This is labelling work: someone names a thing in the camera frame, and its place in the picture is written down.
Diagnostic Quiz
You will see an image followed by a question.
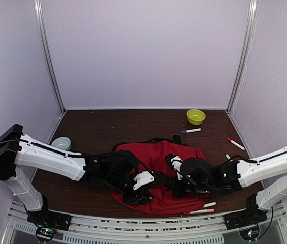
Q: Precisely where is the red backpack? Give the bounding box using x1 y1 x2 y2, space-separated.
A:
110 141 209 215

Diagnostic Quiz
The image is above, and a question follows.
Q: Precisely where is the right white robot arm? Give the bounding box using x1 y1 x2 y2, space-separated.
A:
165 146 287 225

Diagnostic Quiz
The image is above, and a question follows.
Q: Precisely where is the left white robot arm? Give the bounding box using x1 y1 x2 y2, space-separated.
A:
0 124 156 226

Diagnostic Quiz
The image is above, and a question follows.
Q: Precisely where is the yellow-capped white marker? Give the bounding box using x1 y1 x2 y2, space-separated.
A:
203 202 216 208

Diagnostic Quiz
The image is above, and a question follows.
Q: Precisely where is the pink-capped white marker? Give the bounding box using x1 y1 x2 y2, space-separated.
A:
189 208 215 214

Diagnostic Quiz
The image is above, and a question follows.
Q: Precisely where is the purple-capped white marker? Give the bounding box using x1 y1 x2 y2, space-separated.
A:
181 128 201 134

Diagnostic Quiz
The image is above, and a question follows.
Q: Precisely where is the red-capped white marker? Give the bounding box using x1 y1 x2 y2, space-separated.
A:
226 137 245 150

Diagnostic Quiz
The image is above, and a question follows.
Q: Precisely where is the yellow-green plastic bowl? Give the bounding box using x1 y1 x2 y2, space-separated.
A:
186 109 206 125

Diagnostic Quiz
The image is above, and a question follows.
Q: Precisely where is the pale green ceramic bowl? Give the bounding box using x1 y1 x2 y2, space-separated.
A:
51 137 72 151

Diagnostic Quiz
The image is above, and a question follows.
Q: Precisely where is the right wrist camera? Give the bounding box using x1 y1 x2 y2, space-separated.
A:
165 154 183 181

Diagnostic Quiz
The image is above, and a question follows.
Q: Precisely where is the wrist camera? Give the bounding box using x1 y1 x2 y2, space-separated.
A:
133 171 155 190
165 154 183 181

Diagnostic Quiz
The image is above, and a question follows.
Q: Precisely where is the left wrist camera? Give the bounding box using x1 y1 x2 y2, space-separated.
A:
133 171 155 190

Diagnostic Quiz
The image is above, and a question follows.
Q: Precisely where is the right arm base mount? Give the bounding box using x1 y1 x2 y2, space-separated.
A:
223 194 274 243

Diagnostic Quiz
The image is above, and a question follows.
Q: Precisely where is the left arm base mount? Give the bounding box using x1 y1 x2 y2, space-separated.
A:
26 195 72 241

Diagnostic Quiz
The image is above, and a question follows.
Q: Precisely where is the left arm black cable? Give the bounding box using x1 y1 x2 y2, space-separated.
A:
0 138 174 184

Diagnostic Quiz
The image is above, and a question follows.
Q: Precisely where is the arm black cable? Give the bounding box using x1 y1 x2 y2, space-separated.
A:
229 146 287 165
0 138 174 184

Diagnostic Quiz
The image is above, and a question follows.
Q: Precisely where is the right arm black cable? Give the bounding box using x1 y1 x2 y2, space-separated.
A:
229 146 287 165

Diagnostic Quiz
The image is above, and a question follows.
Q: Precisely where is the right aluminium frame post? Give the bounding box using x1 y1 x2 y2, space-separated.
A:
226 0 258 115

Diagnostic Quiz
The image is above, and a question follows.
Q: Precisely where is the aluminium frame post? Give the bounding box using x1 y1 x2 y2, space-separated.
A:
226 0 258 115
34 0 66 114

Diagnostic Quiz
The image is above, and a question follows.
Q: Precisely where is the left aluminium frame post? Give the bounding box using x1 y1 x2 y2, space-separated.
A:
34 0 66 114

